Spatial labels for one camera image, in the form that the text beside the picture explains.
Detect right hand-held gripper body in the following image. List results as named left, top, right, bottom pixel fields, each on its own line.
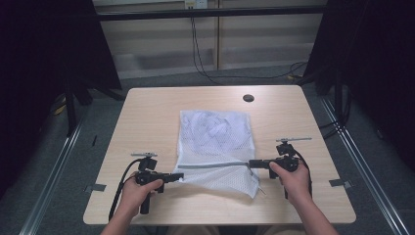
left=268, top=136, right=313, bottom=201

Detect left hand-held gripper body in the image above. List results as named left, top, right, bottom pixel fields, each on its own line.
left=130, top=152, right=166, bottom=215

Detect white mesh laundry bag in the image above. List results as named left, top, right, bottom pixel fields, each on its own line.
left=172, top=110, right=267, bottom=200

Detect person's right hand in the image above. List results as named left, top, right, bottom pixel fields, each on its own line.
left=268, top=161, right=313, bottom=208

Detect person's left hand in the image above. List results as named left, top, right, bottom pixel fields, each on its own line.
left=118, top=177, right=164, bottom=219

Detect grey tape strip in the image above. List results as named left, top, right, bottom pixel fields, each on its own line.
left=328, top=178, right=353, bottom=190
left=83, top=183, right=108, bottom=194

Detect white garment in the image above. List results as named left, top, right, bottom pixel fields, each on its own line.
left=181, top=111, right=253, bottom=155

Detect black metal stand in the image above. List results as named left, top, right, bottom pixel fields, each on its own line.
left=334, top=70, right=347, bottom=129
left=63, top=79, right=80, bottom=137

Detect yellow floor object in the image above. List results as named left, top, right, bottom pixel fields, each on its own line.
left=53, top=93, right=69, bottom=116

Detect black curtain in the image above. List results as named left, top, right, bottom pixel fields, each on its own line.
left=302, top=0, right=415, bottom=172
left=0, top=0, right=123, bottom=199

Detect black horizontal bar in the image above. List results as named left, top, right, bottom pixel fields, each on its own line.
left=96, top=4, right=328, bottom=23

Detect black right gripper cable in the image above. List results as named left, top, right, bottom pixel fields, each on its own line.
left=293, top=147, right=314, bottom=199

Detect black floor cables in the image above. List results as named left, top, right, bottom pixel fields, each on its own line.
left=318, top=119, right=345, bottom=141

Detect metal floor rail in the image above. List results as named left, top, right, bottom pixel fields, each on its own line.
left=319, top=96, right=410, bottom=235
left=19, top=109, right=86, bottom=235

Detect black hanging wall cables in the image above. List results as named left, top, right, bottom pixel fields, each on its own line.
left=189, top=16, right=308, bottom=81

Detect white wall outlet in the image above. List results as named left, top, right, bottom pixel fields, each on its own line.
left=184, top=0, right=208, bottom=10

